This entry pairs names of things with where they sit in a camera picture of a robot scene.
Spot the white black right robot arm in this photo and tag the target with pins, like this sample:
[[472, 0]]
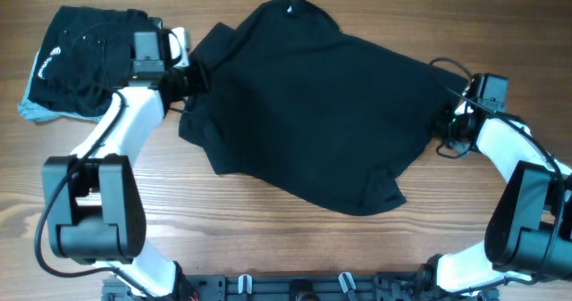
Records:
[[528, 239]]

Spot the folded light blue jeans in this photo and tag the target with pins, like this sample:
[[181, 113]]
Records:
[[31, 111]]

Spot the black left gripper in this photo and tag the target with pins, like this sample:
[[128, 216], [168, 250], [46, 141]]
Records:
[[200, 83]]

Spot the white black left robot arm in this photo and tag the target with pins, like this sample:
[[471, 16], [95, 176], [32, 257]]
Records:
[[93, 220]]

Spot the black t-shirt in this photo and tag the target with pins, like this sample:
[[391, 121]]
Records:
[[288, 98]]

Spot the folded black polo shirt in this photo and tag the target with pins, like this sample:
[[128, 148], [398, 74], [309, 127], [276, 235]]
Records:
[[85, 54]]

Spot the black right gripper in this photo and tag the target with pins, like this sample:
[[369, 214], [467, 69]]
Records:
[[439, 123]]

